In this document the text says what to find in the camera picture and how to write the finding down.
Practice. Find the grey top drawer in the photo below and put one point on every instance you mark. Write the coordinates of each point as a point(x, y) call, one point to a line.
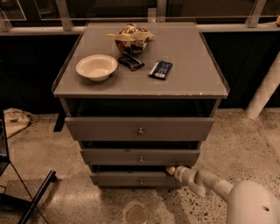
point(139, 128)

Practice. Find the metal window rail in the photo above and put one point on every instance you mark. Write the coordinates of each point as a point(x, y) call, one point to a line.
point(50, 17)

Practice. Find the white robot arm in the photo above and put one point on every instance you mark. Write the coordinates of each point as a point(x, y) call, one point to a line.
point(248, 202)

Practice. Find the black snack bar wrapper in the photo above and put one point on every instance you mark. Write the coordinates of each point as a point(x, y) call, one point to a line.
point(130, 62)

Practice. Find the white paper bowl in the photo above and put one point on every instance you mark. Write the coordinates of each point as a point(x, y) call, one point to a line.
point(96, 67)

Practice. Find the grey drawer cabinet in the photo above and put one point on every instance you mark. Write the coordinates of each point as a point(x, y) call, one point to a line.
point(193, 87)

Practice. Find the beige cloth bag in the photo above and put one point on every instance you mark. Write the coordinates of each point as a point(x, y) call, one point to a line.
point(17, 120)

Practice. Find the white diagonal pole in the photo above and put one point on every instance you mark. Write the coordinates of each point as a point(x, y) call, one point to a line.
point(268, 86)

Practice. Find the grey middle drawer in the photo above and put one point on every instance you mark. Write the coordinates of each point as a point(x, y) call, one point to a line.
point(139, 157)

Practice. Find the grey bottom drawer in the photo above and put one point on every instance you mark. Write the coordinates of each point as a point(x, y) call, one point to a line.
point(137, 178)

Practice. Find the grey drawer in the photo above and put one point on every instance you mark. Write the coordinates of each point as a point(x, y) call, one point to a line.
point(139, 128)
point(139, 157)
point(137, 178)

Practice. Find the crumpled chip bag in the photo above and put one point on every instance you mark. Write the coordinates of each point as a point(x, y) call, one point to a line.
point(132, 39)

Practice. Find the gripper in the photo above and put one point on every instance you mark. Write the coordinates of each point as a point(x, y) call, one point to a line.
point(185, 174)

